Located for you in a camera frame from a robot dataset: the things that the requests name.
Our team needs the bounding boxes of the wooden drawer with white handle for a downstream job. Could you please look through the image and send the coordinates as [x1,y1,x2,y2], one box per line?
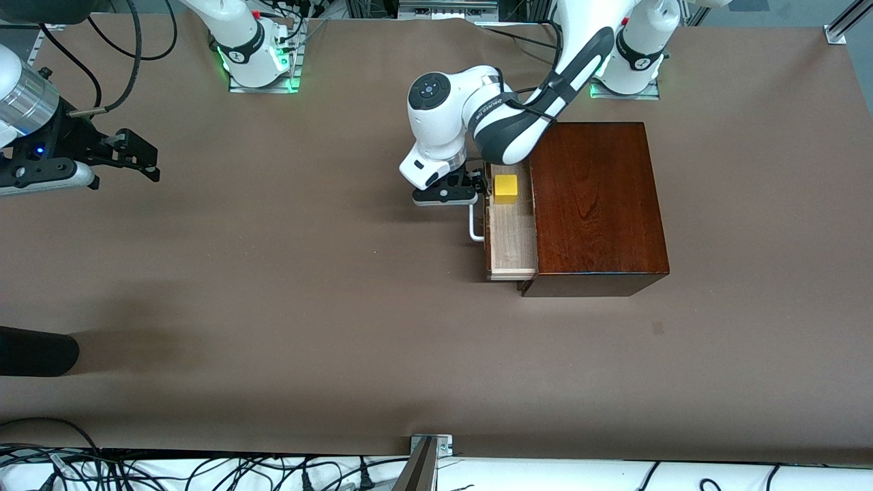
[469,162,539,282]

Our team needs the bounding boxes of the dark wooden drawer cabinet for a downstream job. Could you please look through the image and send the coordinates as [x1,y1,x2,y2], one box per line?
[522,123,670,297]

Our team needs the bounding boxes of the silver box device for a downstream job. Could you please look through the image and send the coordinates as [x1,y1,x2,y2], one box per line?
[398,0,501,20]

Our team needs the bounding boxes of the brown paper table cover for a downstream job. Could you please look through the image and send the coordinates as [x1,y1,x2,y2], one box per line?
[0,14,873,466]

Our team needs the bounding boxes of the black cylinder object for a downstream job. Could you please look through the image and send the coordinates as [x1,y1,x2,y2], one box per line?
[0,326,80,377]

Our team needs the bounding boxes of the aluminium corner profile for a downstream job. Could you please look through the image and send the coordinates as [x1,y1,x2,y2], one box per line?
[824,0,873,45]

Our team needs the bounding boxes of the black looping arm cable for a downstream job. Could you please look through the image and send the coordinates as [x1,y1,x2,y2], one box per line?
[87,0,179,62]

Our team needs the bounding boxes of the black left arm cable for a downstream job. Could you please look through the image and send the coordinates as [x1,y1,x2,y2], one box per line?
[501,20,567,115]

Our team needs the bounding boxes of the aluminium rail with bracket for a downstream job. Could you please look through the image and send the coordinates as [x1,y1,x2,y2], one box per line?
[0,20,67,68]

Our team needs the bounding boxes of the black right arm wrist cable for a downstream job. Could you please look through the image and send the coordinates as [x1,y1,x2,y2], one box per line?
[68,0,143,115]

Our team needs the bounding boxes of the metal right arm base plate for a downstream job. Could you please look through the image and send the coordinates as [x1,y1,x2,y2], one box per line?
[228,19,303,94]

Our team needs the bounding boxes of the long black table cable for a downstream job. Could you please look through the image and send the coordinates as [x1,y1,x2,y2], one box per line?
[477,26,557,52]

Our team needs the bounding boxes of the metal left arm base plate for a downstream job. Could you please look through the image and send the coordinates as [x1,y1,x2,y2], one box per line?
[590,76,661,101]

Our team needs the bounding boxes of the silver metal bracket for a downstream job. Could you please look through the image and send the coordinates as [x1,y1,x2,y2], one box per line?
[409,434,453,456]

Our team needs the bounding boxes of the black arched cable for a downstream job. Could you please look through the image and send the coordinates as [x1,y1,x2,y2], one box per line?
[0,417,103,459]

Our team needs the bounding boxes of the grey metal post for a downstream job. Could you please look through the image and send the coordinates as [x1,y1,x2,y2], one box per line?
[394,438,437,491]

